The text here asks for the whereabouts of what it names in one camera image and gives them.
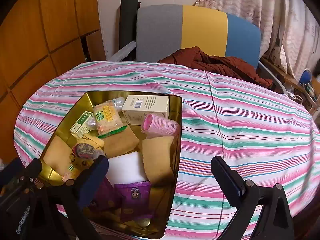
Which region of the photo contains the black rolled mat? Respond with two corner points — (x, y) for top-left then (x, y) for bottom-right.
(119, 0), (140, 49)

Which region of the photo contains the gold metal tin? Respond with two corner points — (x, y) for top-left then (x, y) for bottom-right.
(40, 91), (182, 239)

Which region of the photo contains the small dark pebble toy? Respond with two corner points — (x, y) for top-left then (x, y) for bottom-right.
(72, 143), (106, 160)

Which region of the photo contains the wooden wardrobe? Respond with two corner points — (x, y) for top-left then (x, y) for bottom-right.
(1, 0), (106, 163)

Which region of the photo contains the dark red blanket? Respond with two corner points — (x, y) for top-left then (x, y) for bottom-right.
(158, 46), (273, 88)

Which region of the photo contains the white sponge block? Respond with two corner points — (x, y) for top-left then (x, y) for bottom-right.
(106, 151), (147, 186)

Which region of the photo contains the purple pouch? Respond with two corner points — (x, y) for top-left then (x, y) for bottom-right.
(114, 181), (153, 222)

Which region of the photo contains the striped pink green bedsheet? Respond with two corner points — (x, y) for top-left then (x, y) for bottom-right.
(14, 62), (319, 239)

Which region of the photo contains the cluttered wooden desk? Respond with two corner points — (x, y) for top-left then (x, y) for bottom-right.
(259, 57), (319, 116)

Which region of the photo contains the large yellow sponge block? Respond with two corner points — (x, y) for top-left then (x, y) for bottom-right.
(103, 126), (139, 158)

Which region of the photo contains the clear plastic ball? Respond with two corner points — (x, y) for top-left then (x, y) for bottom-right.
(112, 97), (125, 112)

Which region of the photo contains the cream cardboard box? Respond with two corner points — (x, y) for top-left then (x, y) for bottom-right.
(121, 95), (170, 125)

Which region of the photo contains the small yellow sponge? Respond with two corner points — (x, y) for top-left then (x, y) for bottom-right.
(142, 136), (174, 186)

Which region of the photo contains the small cream green box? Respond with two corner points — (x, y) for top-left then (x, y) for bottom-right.
(69, 111), (93, 139)

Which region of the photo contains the purple shiny wrapper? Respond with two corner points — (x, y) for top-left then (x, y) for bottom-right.
(93, 177), (116, 210)

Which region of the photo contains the patterned beige curtain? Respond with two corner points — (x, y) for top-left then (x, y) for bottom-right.
(195, 0), (319, 80)

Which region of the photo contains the pink hair roller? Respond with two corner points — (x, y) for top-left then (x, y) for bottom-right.
(141, 114), (180, 139)

